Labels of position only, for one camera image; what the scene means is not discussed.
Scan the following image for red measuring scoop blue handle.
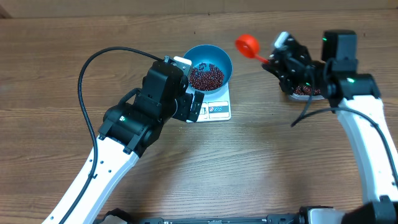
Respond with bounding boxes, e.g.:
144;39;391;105
234;34;269;64

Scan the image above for clear plastic container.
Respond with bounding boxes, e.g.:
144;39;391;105
289;92;324;101

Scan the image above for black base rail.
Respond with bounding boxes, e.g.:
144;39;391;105
93;207;311;224

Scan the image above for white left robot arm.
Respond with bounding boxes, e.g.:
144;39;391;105
44;57;204;223

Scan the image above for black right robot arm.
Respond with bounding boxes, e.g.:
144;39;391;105
262;30;397;223

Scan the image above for red beans in bowl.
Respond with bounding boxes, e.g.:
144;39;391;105
189;62;224;91

